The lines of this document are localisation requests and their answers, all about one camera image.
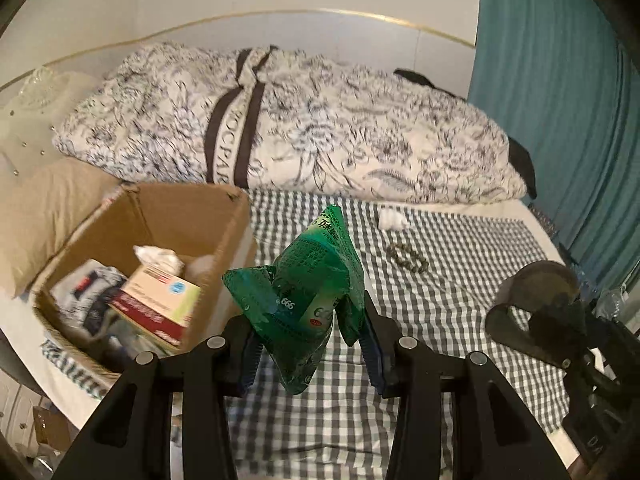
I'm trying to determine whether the brown cardboard box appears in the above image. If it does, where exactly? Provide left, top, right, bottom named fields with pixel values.
left=31, top=182, right=258, bottom=378

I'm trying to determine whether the medicine box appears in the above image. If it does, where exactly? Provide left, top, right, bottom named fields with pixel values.
left=107, top=265, right=203, bottom=351

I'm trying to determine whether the dark bead bracelet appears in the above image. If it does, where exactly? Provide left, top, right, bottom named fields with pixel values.
left=385, top=242, right=430, bottom=275

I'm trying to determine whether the green plastic packet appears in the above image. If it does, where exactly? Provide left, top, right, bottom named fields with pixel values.
left=222, top=205, right=367, bottom=395

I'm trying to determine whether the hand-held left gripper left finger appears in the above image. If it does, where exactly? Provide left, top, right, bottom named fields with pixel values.
left=52, top=317, right=261, bottom=480

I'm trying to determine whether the floral printed tissue pack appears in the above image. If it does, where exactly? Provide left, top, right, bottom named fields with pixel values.
left=50, top=259, right=128, bottom=341

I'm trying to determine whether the floral printed quilt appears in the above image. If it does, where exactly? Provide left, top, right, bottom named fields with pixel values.
left=52, top=42, right=528, bottom=206

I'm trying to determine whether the clear plastic bottle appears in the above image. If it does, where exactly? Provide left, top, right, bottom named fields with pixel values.
left=575, top=265, right=631, bottom=316

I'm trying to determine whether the green checked bed sheet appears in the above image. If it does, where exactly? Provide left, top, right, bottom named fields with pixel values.
left=42, top=189, right=571, bottom=480

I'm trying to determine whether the white drawer cabinet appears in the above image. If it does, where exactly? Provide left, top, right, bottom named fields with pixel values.
left=0, top=370, right=43, bottom=461

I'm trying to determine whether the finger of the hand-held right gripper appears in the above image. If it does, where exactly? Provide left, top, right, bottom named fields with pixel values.
left=485, top=302, right=576, bottom=368

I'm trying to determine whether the white tissue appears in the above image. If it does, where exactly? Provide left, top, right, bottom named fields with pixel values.
left=132, top=245, right=186, bottom=278
left=377, top=206, right=408, bottom=231

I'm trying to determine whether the beige pillow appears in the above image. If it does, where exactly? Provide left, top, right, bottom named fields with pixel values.
left=0, top=67, right=96, bottom=181
left=0, top=157, right=123, bottom=298

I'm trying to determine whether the teal curtain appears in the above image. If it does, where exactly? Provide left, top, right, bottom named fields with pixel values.
left=467, top=0, right=640, bottom=306

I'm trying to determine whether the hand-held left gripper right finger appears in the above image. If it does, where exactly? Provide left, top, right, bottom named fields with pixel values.
left=362, top=292, right=573, bottom=480

